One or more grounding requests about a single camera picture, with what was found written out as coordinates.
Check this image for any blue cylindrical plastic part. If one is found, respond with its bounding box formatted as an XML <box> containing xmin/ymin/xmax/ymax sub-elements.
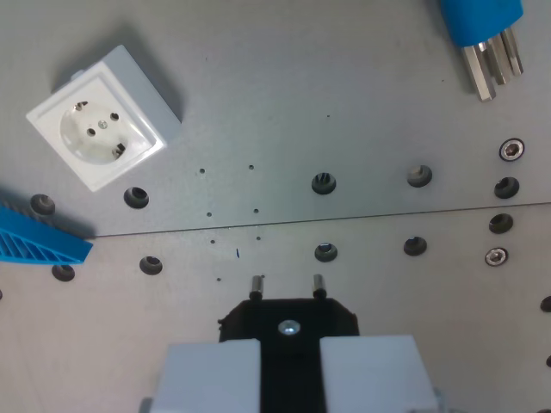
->
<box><xmin>438</xmin><ymin>0</ymin><xmax>525</xmax><ymax>48</ymax></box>

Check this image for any hex screw with black washer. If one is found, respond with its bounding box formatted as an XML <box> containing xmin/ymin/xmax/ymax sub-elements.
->
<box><xmin>498</xmin><ymin>138</ymin><xmax>526</xmax><ymax>163</ymax></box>

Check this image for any black two-pin power plug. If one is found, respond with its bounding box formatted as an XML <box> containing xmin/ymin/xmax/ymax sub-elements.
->
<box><xmin>217</xmin><ymin>273</ymin><xmax>361</xmax><ymax>413</ymax></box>

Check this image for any white wall socket box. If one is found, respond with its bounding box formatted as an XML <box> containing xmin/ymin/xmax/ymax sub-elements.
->
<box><xmin>25</xmin><ymin>45</ymin><xmax>183</xmax><ymax>194</ymax></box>

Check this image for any long metal hex standoff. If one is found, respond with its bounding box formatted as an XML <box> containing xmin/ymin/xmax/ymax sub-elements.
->
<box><xmin>461</xmin><ymin>43</ymin><xmax>498</xmax><ymax>103</ymax></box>

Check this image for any silver hex socket screw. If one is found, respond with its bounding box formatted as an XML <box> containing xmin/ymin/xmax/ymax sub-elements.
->
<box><xmin>484</xmin><ymin>246</ymin><xmax>510</xmax><ymax>268</ymax></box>

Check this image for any blue ribbed plastic wedge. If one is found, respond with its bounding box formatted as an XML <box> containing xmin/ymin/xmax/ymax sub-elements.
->
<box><xmin>0</xmin><ymin>205</ymin><xmax>95</xmax><ymax>264</ymax></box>

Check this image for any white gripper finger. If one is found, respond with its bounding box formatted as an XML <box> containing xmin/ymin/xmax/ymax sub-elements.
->
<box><xmin>319</xmin><ymin>335</ymin><xmax>441</xmax><ymax>413</ymax></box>
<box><xmin>150</xmin><ymin>339</ymin><xmax>263</xmax><ymax>413</ymax></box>

